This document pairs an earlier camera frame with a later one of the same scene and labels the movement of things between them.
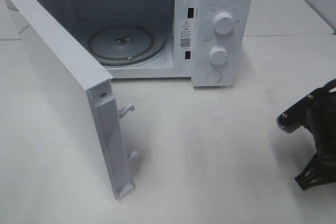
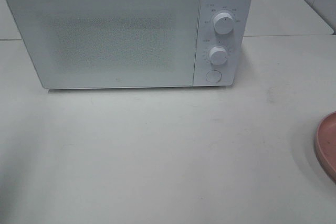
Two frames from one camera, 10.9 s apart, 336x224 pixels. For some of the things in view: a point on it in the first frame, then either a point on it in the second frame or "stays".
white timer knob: [218, 55] stays
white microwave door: [95, 106] -> [108, 37]
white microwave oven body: [196, 25] stays
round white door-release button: [213, 76] stays
